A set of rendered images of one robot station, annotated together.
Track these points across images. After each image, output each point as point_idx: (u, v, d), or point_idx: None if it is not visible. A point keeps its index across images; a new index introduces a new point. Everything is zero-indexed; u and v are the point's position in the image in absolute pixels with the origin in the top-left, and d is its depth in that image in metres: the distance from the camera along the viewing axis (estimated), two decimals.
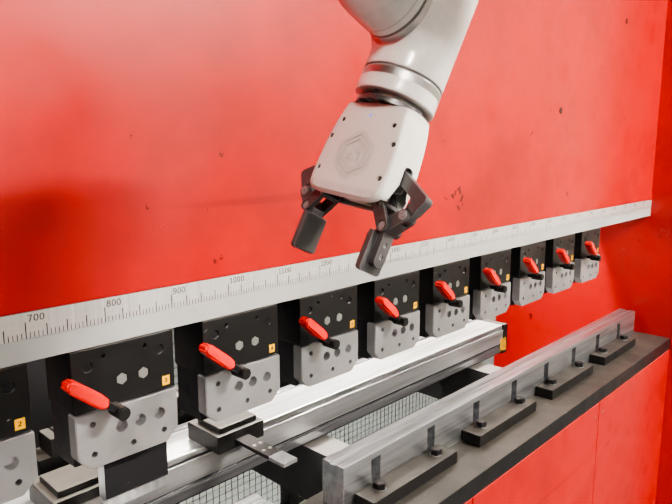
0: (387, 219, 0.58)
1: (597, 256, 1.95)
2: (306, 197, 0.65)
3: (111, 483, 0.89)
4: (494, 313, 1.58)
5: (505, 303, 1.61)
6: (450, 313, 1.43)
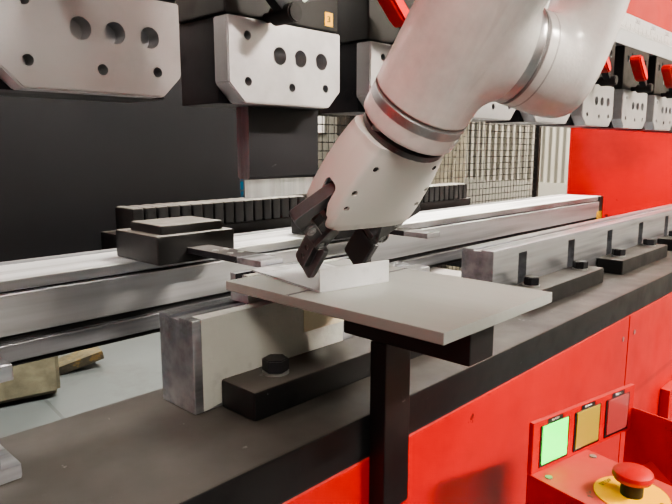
0: None
1: None
2: None
3: (256, 155, 0.65)
4: (632, 124, 1.34)
5: (642, 117, 1.38)
6: (596, 101, 1.19)
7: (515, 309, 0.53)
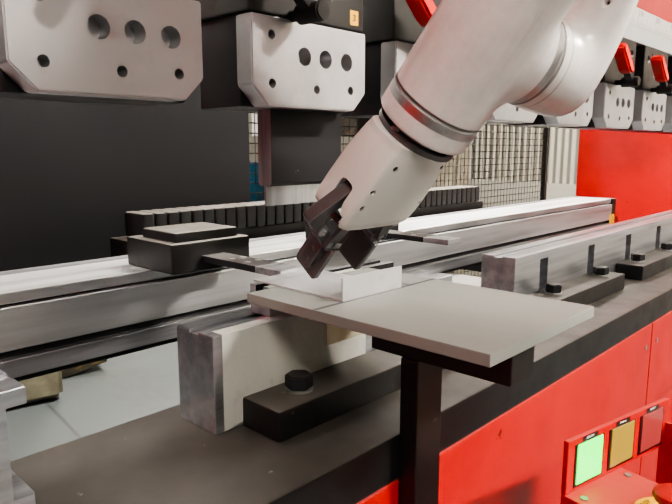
0: None
1: None
2: None
3: (278, 161, 0.62)
4: (652, 126, 1.31)
5: (661, 119, 1.35)
6: (617, 102, 1.16)
7: (559, 325, 0.50)
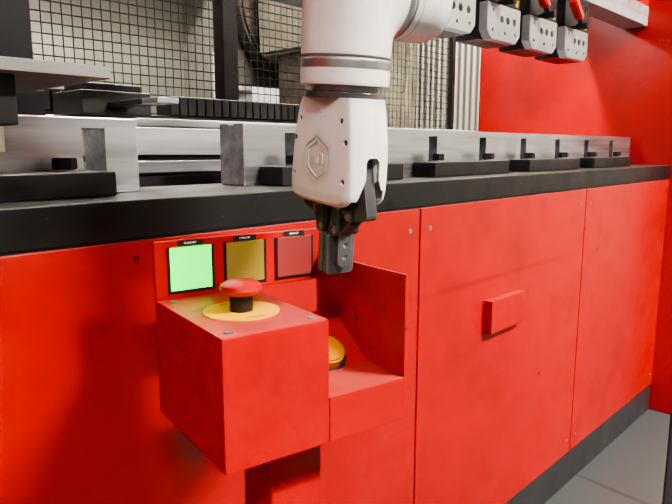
0: (339, 227, 0.59)
1: (584, 22, 1.66)
2: (315, 220, 0.62)
3: None
4: (454, 25, 1.29)
5: (469, 20, 1.32)
6: None
7: (21, 61, 0.48)
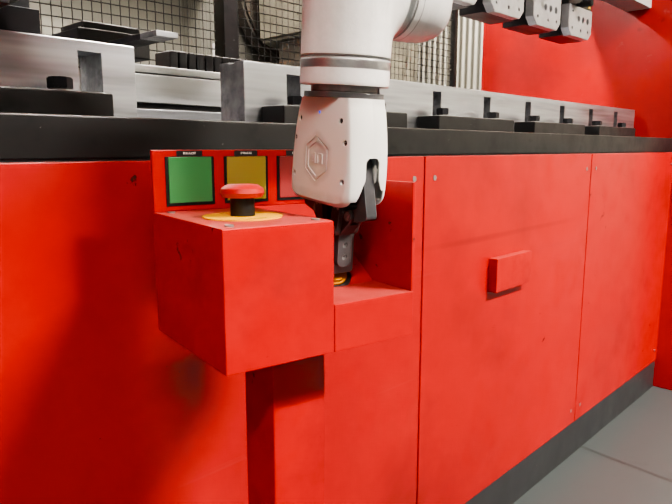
0: (339, 227, 0.59)
1: (588, 0, 1.64)
2: None
3: None
4: None
5: None
6: None
7: None
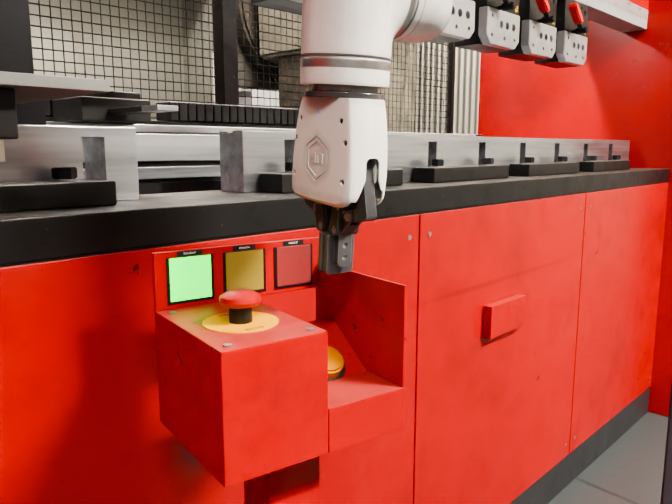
0: (339, 227, 0.59)
1: (584, 27, 1.66)
2: (315, 220, 0.62)
3: None
4: (454, 30, 1.29)
5: (469, 26, 1.33)
6: None
7: (21, 76, 0.48)
